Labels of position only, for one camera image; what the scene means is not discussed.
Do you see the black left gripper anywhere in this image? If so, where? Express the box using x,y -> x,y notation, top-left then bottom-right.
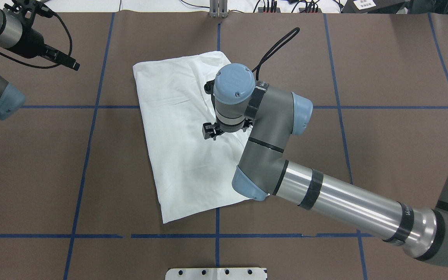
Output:
5,0 -> 80,71

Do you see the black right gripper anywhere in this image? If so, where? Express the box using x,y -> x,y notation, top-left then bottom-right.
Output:
202,80 -> 254,141

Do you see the white printed t-shirt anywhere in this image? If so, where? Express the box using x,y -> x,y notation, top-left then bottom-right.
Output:
132,51 -> 250,224

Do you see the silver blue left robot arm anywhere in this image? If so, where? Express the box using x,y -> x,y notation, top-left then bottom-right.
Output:
0,0 -> 80,121

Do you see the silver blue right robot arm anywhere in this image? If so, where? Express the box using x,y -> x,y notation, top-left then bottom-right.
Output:
202,63 -> 448,267

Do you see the black orange adapter box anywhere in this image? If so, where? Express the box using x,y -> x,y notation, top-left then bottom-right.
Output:
254,0 -> 280,14

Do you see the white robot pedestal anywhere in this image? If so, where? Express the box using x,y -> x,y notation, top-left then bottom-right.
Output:
165,267 -> 268,280

